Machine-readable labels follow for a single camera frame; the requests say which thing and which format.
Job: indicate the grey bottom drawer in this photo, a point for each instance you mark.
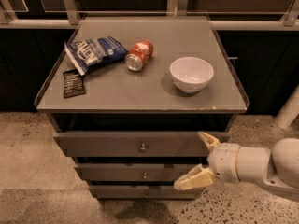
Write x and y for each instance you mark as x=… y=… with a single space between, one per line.
x=137 y=192

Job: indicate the brass middle drawer knob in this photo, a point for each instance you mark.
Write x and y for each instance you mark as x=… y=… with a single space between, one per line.
x=145 y=176

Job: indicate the brass top drawer knob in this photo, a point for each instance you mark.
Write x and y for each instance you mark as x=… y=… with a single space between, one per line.
x=143 y=148

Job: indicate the blue chip bag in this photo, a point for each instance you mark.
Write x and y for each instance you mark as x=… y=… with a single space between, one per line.
x=85 y=54

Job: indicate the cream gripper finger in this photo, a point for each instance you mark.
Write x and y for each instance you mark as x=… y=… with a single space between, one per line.
x=209 y=140
x=197 y=177

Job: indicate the white ceramic bowl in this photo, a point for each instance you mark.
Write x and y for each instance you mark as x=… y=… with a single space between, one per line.
x=191 y=74

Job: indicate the grey top drawer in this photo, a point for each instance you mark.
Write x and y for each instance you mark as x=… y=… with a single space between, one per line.
x=127 y=144

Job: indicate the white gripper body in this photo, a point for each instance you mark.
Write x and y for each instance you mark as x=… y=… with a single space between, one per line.
x=223 y=160

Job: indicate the metal glass railing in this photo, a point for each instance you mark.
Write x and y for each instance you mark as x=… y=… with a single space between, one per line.
x=223 y=14

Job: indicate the grey middle drawer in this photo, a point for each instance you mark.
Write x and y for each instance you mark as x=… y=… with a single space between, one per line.
x=127 y=172

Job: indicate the grey drawer cabinet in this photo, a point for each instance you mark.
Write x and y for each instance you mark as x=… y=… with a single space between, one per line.
x=120 y=100

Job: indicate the dark brown snack packet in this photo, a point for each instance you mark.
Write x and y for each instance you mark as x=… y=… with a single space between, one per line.
x=73 y=84

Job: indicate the grey drawer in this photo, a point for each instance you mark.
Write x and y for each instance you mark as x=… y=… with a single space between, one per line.
x=127 y=144
x=137 y=192
x=127 y=172

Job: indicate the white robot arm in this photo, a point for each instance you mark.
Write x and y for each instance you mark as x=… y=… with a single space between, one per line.
x=274 y=169

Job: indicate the red soda can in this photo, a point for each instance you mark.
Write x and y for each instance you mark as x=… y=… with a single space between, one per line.
x=139 y=55

